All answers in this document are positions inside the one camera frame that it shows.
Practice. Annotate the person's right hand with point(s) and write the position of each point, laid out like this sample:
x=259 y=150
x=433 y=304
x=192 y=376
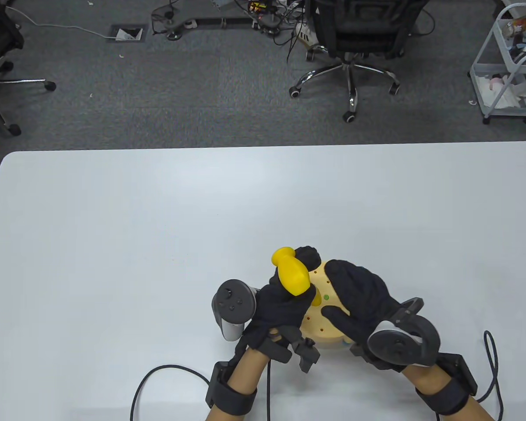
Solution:
x=364 y=294

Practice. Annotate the person's left hand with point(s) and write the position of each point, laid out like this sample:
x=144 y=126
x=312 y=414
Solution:
x=280 y=315

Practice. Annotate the yellow toy hammer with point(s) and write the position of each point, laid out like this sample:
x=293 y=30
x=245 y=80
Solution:
x=293 y=276

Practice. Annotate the yellow round tap bench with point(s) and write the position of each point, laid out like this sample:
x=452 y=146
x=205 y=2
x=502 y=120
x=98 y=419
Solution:
x=322 y=322

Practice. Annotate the person's left forearm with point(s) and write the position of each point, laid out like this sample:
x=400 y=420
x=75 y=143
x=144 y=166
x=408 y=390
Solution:
x=250 y=368

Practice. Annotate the person's right forearm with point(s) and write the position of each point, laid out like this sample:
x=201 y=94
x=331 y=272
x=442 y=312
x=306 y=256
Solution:
x=421 y=377

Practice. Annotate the orange plush toy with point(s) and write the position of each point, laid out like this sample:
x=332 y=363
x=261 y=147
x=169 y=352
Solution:
x=519 y=27

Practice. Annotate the black grey hand controller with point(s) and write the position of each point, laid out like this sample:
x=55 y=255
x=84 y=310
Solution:
x=394 y=344
x=232 y=302

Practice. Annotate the white crumpled cloth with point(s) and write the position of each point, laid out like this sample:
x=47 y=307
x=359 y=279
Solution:
x=506 y=96

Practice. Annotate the white utility cart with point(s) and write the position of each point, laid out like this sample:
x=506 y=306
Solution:
x=478 y=79

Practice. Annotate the black office chair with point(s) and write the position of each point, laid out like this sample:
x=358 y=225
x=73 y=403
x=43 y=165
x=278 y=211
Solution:
x=359 y=26
x=0 y=35

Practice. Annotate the grey desk base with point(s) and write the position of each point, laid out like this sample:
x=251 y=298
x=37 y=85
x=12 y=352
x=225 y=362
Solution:
x=177 y=22

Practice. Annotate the floor outlet box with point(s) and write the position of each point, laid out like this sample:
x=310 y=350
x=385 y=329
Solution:
x=127 y=35

